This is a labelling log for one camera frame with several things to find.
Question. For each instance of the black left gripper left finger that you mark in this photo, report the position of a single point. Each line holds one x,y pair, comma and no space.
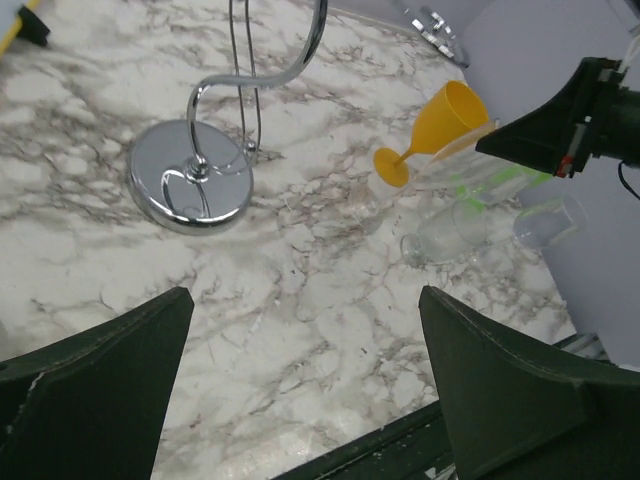
93,405

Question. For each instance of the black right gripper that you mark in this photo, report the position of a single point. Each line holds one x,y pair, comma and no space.
593,115

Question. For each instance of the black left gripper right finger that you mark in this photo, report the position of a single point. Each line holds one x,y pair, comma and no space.
518,408

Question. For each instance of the clear wine glass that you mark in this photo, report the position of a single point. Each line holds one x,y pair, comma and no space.
369,202
546,224
446,235

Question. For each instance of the orange plastic wine glass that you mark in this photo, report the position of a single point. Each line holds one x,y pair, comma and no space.
452,112

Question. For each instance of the green plastic wine glass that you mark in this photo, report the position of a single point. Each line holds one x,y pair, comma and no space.
500,186

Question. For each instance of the chrome wine glass rack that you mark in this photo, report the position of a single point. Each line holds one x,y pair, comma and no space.
189,176

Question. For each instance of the yellow framed whiteboard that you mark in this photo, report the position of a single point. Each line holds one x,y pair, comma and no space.
19,20

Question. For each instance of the black metal base rail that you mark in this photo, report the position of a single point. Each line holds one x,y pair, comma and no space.
414,447

